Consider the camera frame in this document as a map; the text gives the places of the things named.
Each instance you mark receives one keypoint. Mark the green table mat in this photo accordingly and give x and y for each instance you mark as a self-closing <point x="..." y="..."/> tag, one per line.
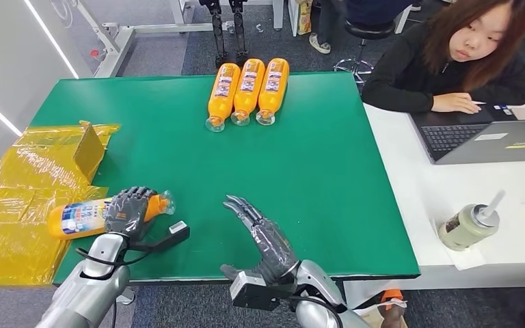
<point x="221" y="163"/>

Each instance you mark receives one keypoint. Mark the orange bottle with label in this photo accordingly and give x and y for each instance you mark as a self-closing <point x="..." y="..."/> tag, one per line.
<point x="271" y="90"/>
<point x="79" y="219"/>
<point x="221" y="95"/>
<point x="246" y="93"/>

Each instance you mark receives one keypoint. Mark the yellow carton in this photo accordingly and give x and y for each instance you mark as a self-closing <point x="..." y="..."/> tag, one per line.
<point x="304" y="18"/>

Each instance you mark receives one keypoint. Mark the background person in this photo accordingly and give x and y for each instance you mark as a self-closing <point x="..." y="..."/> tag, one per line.
<point x="328" y="22"/>

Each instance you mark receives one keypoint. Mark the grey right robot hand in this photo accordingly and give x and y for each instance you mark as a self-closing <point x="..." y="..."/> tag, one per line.
<point x="269" y="244"/>

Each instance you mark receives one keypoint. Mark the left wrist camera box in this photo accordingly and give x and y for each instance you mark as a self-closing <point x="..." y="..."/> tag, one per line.
<point x="176" y="230"/>

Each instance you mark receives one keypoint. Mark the drink cup with straw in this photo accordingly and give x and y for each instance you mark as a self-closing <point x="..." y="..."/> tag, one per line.
<point x="464" y="226"/>

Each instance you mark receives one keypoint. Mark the grey laptop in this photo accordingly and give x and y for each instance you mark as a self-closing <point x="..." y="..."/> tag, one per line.
<point x="489" y="149"/>

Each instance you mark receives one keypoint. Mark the white paper napkin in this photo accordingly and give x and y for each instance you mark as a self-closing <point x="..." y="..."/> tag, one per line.
<point x="464" y="260"/>

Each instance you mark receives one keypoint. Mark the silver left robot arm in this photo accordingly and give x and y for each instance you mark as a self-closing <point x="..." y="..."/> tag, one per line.
<point x="95" y="289"/>

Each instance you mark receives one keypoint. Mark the yellow film-wrapped cardboard box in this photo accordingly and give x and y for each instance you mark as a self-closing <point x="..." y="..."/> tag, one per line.
<point x="22" y="203"/>

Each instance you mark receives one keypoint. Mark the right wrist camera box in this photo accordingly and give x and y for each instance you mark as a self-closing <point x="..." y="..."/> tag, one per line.
<point x="253" y="292"/>

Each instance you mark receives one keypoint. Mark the person's hand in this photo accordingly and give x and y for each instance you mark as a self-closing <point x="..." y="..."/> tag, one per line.
<point x="455" y="103"/>

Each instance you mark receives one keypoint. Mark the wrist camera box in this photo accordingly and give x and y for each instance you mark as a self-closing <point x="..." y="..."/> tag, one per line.
<point x="176" y="230"/>
<point x="253" y="292"/>

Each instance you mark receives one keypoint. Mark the black robot leg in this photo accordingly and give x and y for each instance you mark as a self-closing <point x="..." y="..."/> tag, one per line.
<point x="240" y="31"/>
<point x="218" y="36"/>

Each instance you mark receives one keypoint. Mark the black stool with chrome base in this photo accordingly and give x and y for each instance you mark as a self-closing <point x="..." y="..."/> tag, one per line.
<point x="369" y="31"/>

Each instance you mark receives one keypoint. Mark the white metal frame stand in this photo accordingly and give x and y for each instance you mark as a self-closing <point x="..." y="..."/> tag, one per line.
<point x="113" y="50"/>

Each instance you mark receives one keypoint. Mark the white desk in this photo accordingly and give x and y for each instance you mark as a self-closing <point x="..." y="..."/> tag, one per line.
<point x="425" y="190"/>

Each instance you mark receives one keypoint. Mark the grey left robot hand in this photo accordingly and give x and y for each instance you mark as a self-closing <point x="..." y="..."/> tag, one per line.
<point x="129" y="212"/>

